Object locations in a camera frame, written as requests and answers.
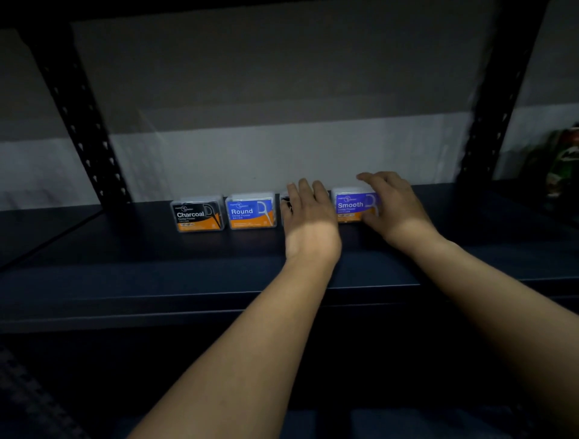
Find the person's right forearm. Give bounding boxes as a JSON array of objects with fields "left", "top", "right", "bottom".
[{"left": 409, "top": 230, "right": 579, "bottom": 439}]

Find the dark metal shelf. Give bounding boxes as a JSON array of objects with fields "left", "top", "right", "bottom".
[{"left": 0, "top": 0, "right": 579, "bottom": 439}]

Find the row of green drink cans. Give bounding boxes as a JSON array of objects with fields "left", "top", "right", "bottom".
[{"left": 527, "top": 124, "right": 579, "bottom": 213}]

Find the person's left hand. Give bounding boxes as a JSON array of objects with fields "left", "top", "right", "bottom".
[{"left": 279, "top": 177, "right": 343, "bottom": 268}]

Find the blue label dental floss box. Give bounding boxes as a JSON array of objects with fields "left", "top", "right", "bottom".
[
  {"left": 224, "top": 192, "right": 277, "bottom": 230},
  {"left": 331, "top": 188, "right": 381, "bottom": 224}
]

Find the person's right hand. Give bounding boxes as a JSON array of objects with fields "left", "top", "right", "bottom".
[{"left": 356, "top": 171, "right": 442, "bottom": 256}]

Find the person's left forearm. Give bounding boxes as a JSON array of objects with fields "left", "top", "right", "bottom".
[{"left": 128, "top": 255, "right": 343, "bottom": 439}]

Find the black label dental floss box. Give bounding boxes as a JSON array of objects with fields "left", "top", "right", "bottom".
[
  {"left": 278, "top": 193, "right": 295, "bottom": 228},
  {"left": 170, "top": 195, "right": 226, "bottom": 233}
]

